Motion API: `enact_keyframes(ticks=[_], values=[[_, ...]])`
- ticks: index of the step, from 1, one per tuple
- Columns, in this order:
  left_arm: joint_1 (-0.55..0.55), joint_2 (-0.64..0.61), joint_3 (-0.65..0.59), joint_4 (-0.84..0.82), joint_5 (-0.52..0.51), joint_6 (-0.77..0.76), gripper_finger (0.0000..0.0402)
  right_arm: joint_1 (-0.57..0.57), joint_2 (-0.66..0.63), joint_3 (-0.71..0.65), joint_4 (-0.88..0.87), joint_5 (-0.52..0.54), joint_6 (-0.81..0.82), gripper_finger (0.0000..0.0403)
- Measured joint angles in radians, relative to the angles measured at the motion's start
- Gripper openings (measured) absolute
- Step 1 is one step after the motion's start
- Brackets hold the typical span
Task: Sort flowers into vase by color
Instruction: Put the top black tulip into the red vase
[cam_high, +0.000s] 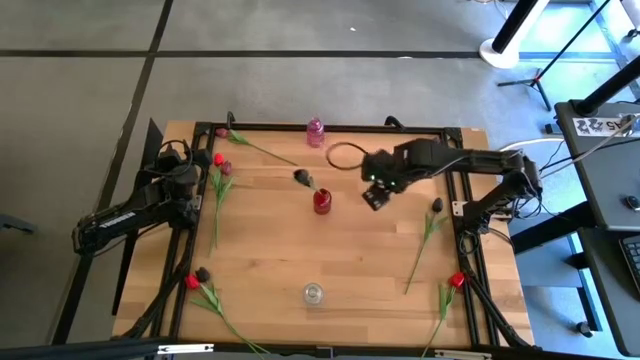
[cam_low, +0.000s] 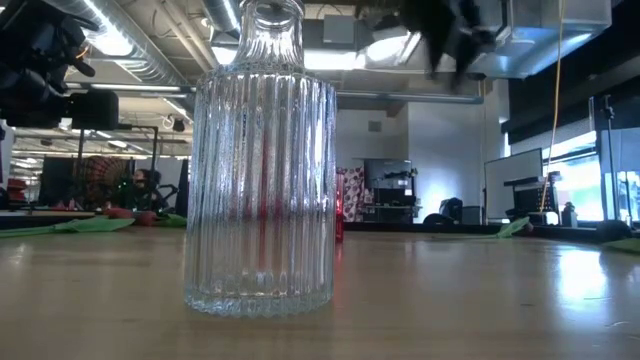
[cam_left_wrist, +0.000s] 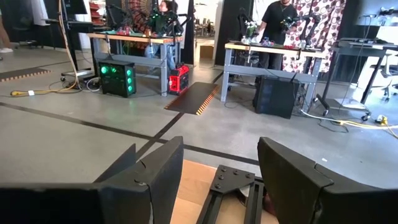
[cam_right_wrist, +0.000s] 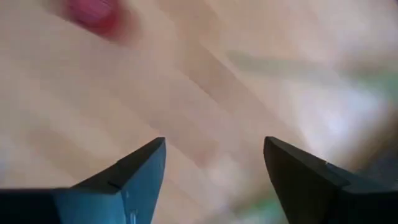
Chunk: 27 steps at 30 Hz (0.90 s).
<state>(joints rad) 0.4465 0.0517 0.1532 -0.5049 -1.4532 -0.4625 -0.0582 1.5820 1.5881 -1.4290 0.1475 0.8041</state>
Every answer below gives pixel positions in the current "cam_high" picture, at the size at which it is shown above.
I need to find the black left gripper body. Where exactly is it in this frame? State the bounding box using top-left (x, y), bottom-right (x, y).
top-left (158, 145), bottom-right (201, 177)

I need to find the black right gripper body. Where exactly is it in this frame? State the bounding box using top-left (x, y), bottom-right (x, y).
top-left (360, 148), bottom-right (407, 195)

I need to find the pink artificial tulip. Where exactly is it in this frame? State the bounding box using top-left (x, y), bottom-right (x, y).
top-left (213, 159), bottom-right (237, 242)
top-left (214, 127), bottom-right (300, 167)

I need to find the dark purple artificial tulip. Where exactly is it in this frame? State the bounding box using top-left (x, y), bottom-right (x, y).
top-left (403, 197), bottom-right (450, 296)
top-left (292, 168), bottom-right (321, 194)
top-left (194, 266), bottom-right (226, 317)

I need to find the red glass vase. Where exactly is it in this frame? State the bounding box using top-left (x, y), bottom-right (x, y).
top-left (312, 187), bottom-right (333, 216)

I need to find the pink textured glass vase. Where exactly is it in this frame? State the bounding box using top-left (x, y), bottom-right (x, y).
top-left (306, 116), bottom-right (326, 149)

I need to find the clear ribbed glass vase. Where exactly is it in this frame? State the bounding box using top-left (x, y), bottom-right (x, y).
top-left (302, 282), bottom-right (326, 307)

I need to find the red artificial tulip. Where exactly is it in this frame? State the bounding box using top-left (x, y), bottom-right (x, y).
top-left (208, 152), bottom-right (227, 256)
top-left (184, 273), bottom-right (270, 357)
top-left (421, 271), bottom-right (467, 359)

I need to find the white round stand base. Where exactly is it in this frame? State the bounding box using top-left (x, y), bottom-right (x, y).
top-left (478, 37), bottom-right (522, 70)

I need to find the black tripod stand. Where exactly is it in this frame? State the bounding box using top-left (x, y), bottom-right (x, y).
top-left (497, 0), bottom-right (612, 112)

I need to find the black desk with paper label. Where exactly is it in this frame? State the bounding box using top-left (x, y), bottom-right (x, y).
top-left (554, 99), bottom-right (640, 234)

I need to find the black slanted pole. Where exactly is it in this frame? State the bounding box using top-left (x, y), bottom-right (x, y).
top-left (574, 54), bottom-right (640, 117)

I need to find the black lower desk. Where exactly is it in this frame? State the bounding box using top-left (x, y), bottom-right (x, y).
top-left (579, 227), bottom-right (640, 357)

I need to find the black keyboard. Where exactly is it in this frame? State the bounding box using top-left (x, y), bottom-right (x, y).
top-left (618, 234), bottom-right (640, 296)

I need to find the black looped cable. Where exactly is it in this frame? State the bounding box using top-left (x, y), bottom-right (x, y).
top-left (325, 141), bottom-right (371, 172)

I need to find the black aluminium table frame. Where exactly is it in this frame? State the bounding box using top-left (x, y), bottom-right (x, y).
top-left (133, 118), bottom-right (537, 352)

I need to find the white cable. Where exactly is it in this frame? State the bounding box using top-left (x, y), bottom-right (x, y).
top-left (499, 136), bottom-right (566, 152)

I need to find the silver metal bracket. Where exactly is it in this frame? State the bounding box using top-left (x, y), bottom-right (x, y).
top-left (433, 349), bottom-right (494, 360)
top-left (157, 343), bottom-right (215, 356)

